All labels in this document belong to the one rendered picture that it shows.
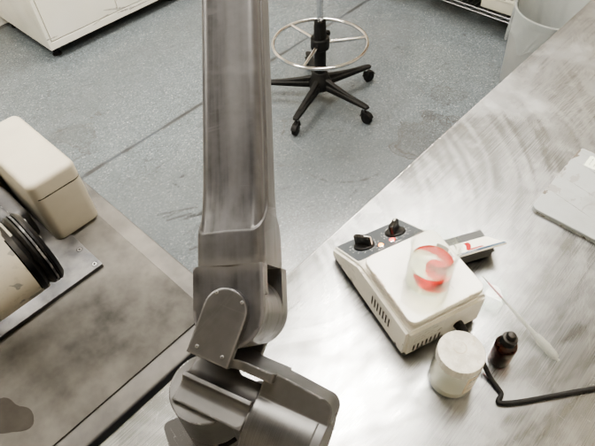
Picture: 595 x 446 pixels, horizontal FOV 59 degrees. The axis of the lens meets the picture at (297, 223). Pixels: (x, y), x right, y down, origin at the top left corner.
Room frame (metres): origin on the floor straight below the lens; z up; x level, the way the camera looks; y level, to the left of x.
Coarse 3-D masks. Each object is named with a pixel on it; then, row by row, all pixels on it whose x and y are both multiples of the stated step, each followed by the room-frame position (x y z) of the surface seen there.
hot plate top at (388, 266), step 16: (384, 256) 0.43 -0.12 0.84; (400, 256) 0.43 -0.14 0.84; (384, 272) 0.40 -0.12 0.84; (400, 272) 0.40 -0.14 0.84; (464, 272) 0.40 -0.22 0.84; (384, 288) 0.38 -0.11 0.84; (400, 288) 0.38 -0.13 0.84; (464, 288) 0.37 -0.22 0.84; (480, 288) 0.37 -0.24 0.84; (400, 304) 0.35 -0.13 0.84; (416, 304) 0.35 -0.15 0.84; (432, 304) 0.35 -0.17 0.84; (448, 304) 0.35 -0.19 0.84; (416, 320) 0.33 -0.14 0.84
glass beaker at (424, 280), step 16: (416, 240) 0.41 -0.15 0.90; (432, 240) 0.41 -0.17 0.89; (448, 240) 0.41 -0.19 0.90; (416, 256) 0.37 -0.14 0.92; (416, 272) 0.37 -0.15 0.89; (432, 272) 0.36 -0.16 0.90; (448, 272) 0.36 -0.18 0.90; (416, 288) 0.36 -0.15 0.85; (432, 288) 0.36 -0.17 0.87; (448, 288) 0.37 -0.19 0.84
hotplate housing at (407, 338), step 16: (336, 256) 0.48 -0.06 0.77; (352, 272) 0.44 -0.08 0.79; (368, 272) 0.42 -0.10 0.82; (368, 288) 0.40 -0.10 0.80; (368, 304) 0.40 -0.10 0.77; (384, 304) 0.37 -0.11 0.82; (464, 304) 0.36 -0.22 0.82; (480, 304) 0.37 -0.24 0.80; (384, 320) 0.36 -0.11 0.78; (400, 320) 0.34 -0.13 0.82; (432, 320) 0.34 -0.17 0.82; (448, 320) 0.34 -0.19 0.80; (464, 320) 0.36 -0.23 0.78; (400, 336) 0.33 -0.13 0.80; (416, 336) 0.32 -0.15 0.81; (432, 336) 0.33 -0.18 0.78; (400, 352) 0.33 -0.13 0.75
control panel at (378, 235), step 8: (400, 224) 0.53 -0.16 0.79; (408, 224) 0.52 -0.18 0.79; (376, 232) 0.52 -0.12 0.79; (384, 232) 0.51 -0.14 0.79; (408, 232) 0.50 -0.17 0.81; (352, 240) 0.51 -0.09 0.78; (376, 240) 0.49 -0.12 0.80; (384, 240) 0.49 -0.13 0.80; (400, 240) 0.48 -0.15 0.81; (344, 248) 0.49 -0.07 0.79; (352, 248) 0.48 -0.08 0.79; (376, 248) 0.47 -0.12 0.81; (384, 248) 0.46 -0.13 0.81; (352, 256) 0.46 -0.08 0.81; (360, 256) 0.45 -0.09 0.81; (368, 256) 0.45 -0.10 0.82
